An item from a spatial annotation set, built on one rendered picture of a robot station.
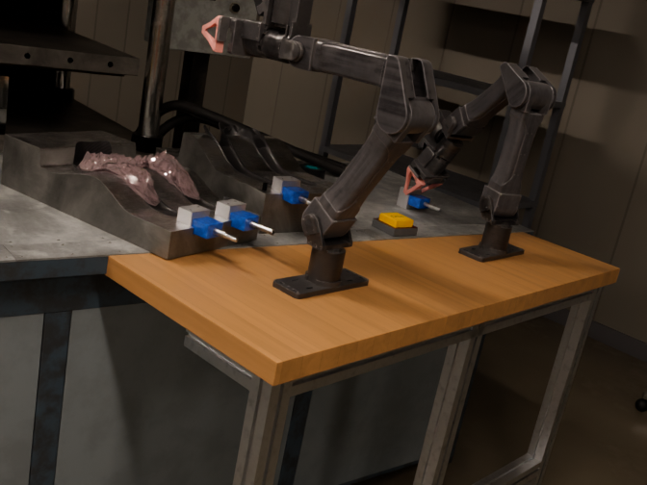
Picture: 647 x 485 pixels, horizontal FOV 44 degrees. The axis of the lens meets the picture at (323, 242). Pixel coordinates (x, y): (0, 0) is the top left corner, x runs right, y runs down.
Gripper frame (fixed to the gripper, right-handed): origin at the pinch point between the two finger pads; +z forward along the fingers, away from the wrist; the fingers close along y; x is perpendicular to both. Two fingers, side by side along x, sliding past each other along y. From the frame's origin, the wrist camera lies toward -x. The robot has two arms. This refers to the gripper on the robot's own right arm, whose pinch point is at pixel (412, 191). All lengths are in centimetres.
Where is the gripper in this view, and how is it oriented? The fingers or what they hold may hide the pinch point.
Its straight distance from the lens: 220.9
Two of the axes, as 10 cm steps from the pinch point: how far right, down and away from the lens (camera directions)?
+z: -4.9, 6.4, 5.9
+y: -7.2, 0.7, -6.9
